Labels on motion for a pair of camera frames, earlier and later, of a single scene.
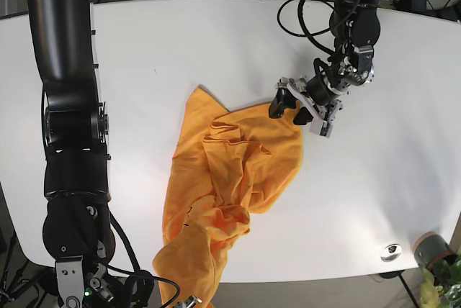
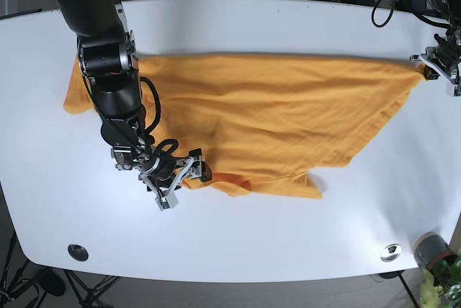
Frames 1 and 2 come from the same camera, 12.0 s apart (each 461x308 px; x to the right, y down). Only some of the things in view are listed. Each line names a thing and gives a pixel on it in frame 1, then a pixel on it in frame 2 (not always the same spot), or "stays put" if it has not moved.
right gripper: (332, 80) to (449, 55)
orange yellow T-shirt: (228, 165) to (264, 125)
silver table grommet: (391, 252) stays put
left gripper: (82, 282) to (147, 160)
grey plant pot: (430, 247) stays put
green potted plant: (441, 284) stays put
